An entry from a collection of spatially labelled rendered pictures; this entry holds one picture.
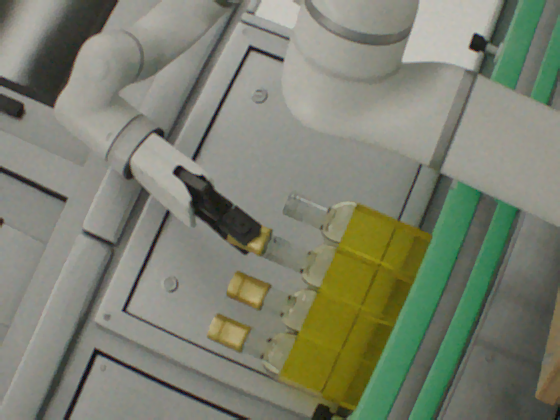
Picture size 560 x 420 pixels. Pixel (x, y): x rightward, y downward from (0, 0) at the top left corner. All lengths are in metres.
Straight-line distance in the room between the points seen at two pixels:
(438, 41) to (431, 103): 0.73
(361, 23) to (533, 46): 0.64
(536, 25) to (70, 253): 0.69
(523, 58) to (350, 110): 0.57
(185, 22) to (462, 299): 0.49
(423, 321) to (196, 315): 0.37
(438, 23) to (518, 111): 0.74
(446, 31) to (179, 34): 0.41
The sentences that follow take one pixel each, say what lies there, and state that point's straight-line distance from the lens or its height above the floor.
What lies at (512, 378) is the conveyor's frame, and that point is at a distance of 1.34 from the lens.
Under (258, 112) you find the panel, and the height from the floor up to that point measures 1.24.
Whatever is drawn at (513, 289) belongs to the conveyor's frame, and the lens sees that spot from 1.36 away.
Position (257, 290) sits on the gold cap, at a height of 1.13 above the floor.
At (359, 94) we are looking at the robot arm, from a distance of 1.03.
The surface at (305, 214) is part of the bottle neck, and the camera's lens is 1.50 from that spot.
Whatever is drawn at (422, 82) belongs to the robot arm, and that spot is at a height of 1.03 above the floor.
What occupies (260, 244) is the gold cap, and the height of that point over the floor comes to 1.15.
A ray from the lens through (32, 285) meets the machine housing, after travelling 1.67.
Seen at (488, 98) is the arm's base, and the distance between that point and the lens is 1.04.
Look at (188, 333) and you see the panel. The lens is 1.61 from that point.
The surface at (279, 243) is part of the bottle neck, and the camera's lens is 1.49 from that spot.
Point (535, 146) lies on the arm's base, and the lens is 1.03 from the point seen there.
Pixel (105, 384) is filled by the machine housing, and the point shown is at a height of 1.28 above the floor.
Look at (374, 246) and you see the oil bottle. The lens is 1.48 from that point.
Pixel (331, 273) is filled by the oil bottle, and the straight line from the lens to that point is 1.47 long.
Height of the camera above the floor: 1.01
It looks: 5 degrees up
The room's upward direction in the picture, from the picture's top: 67 degrees counter-clockwise
